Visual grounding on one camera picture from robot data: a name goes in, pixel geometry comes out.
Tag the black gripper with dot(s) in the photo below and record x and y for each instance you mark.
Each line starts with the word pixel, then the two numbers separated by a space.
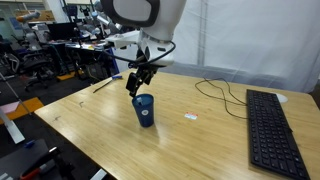
pixel 146 71

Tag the blue plastic cup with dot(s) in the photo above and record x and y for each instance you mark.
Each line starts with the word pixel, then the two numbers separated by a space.
pixel 144 111

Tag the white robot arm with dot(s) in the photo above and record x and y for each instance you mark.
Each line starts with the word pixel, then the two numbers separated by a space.
pixel 160 20

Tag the grey background robot arm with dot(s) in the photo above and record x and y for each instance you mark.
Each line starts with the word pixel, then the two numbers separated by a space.
pixel 105 18

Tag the blue marker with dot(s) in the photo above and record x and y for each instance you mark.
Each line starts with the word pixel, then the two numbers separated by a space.
pixel 117 77

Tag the red white sticker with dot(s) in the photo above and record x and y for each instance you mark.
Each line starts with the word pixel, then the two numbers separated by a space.
pixel 191 116

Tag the small metal Allen key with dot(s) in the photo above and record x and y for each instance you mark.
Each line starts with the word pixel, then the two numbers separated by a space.
pixel 81 104

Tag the cluttered background desk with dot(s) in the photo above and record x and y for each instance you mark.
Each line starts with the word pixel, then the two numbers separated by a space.
pixel 83 46

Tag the black computer monitor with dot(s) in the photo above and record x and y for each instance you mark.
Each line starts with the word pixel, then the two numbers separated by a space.
pixel 61 30

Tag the black office chair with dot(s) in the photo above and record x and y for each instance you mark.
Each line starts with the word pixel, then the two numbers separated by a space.
pixel 35 65

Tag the white tent curtain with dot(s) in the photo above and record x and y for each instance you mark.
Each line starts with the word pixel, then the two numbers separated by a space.
pixel 253 36

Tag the black orange bar clamp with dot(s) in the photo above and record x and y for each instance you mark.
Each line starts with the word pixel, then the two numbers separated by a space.
pixel 43 166

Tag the aluminium extrusion bar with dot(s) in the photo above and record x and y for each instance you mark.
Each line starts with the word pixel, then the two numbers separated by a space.
pixel 10 125

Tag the white round table grommet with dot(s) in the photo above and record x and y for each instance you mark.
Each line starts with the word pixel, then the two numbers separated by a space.
pixel 282 97

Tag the black computer keyboard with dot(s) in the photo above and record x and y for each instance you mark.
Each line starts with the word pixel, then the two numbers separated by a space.
pixel 273 136

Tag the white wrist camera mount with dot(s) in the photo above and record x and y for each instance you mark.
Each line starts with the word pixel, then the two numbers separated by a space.
pixel 123 38

